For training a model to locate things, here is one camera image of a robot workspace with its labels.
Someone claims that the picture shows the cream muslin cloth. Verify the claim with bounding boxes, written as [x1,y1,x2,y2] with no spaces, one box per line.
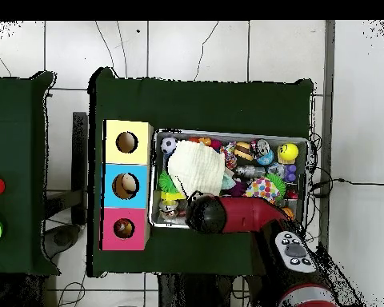
[167,139,227,197]

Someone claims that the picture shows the large green spiky ball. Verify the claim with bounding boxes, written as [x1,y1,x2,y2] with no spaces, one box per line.
[158,169,180,194]

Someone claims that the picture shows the light blue muslin cloth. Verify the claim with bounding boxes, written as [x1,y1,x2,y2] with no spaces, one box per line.
[222,173,237,191]

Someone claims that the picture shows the plush hamburger toy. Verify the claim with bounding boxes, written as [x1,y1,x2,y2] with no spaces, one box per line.
[233,141,255,161]

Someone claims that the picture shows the polka dot cloth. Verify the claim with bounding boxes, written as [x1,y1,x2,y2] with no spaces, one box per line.
[242,177,282,204]

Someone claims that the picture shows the orange striped tiger plush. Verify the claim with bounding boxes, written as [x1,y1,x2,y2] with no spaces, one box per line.
[114,218,135,238]

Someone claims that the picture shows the wooden box with three holes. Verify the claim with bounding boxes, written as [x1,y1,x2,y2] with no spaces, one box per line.
[101,118,155,252]

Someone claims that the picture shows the shallow mesh bin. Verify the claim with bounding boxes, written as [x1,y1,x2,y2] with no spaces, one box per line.
[148,127,309,234]

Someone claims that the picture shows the small soccer ball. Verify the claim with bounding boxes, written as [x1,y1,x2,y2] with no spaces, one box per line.
[160,136,179,154]

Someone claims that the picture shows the crushed metal can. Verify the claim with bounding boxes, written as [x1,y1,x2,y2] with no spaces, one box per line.
[158,200,179,220]

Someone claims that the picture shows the dark green tablecloth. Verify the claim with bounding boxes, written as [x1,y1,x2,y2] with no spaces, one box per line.
[86,66,314,278]
[0,70,60,277]

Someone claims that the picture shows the yellow ball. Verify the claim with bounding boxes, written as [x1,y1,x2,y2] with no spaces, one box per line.
[277,142,299,164]

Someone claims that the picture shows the purple toy building block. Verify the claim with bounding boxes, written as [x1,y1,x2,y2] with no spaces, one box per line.
[284,163,298,182]

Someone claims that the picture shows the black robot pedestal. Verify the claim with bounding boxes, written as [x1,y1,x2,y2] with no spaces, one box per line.
[158,273,244,307]

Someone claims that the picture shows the black power cable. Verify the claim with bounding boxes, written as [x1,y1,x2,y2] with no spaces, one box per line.
[311,177,384,190]

